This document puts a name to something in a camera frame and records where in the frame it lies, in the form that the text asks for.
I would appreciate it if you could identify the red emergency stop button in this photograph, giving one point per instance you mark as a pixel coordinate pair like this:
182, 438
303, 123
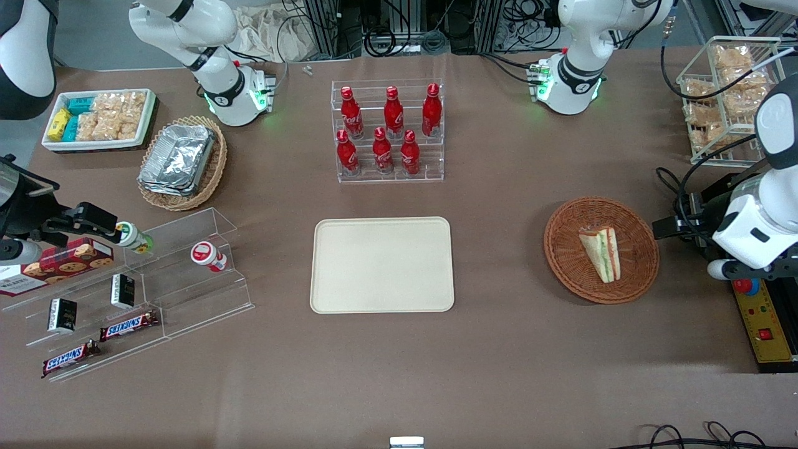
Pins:
747, 287

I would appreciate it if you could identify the small black box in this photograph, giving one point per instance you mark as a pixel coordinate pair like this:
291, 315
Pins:
123, 291
62, 315

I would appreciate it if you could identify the beige plastic tray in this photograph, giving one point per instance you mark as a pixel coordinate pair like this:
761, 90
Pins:
381, 265

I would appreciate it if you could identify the triangular sandwich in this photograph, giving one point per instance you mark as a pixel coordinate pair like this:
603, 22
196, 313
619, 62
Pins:
601, 252

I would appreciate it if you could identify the aluminium foil container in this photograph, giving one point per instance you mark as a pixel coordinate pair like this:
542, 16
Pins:
165, 189
181, 153

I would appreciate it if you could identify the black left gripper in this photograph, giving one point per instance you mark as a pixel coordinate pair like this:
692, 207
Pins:
709, 212

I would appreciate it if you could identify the clear acrylic step shelf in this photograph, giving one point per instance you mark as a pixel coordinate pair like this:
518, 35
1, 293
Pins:
187, 293

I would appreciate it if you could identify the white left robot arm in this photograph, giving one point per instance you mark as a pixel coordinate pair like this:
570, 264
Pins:
583, 37

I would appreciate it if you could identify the red cap drink bottle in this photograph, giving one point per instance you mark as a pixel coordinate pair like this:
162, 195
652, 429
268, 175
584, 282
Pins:
207, 255

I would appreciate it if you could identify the red cookie box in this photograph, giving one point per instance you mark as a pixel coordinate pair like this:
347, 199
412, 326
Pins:
68, 262

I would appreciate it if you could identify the bagged fried snack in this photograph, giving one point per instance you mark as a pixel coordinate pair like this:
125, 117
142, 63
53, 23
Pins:
698, 88
745, 93
707, 138
703, 115
732, 57

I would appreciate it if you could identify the green cap drink bottle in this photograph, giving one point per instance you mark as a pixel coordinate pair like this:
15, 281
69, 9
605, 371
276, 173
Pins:
134, 237

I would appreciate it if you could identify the white rectangular snack bin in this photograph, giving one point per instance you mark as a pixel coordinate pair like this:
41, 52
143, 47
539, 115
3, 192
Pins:
93, 144

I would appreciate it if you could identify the black table appliance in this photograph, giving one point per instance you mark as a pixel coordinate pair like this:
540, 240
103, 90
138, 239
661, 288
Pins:
723, 187

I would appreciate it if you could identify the clear acrylic bottle rack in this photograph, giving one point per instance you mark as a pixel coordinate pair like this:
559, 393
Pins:
430, 162

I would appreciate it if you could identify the brown round wicker basket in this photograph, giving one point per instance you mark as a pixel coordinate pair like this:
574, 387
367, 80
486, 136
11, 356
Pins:
573, 274

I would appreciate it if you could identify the clear rice cracker bag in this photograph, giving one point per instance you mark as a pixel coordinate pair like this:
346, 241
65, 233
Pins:
109, 103
134, 105
115, 128
87, 126

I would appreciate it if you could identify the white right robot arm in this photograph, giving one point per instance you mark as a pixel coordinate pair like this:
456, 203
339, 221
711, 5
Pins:
218, 25

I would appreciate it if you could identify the teal snack packet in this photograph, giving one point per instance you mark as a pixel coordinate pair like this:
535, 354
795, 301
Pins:
71, 128
80, 105

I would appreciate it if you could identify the yellow control panel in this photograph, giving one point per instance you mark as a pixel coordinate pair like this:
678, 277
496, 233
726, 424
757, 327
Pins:
770, 312

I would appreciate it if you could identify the crumpled beige plastic sheet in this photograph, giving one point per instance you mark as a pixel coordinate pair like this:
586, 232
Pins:
268, 31

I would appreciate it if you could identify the yellow snack packet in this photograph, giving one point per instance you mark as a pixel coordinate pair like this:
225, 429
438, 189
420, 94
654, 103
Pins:
58, 125

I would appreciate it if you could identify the red cola bottle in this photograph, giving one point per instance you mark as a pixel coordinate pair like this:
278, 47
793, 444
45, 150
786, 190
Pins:
409, 156
393, 115
432, 112
347, 156
383, 153
352, 115

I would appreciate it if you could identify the aluminium frame post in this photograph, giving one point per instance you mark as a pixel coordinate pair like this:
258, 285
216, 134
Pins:
323, 28

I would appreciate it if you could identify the light oval wicker basket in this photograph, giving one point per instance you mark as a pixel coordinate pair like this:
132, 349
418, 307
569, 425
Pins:
215, 168

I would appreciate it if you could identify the Snickers chocolate bar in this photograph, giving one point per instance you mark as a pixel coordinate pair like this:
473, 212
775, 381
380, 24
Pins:
68, 358
128, 325

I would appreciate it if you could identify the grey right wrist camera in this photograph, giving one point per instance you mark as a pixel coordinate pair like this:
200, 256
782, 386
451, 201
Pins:
22, 252

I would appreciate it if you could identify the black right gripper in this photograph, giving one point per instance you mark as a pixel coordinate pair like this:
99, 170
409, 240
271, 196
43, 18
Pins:
30, 217

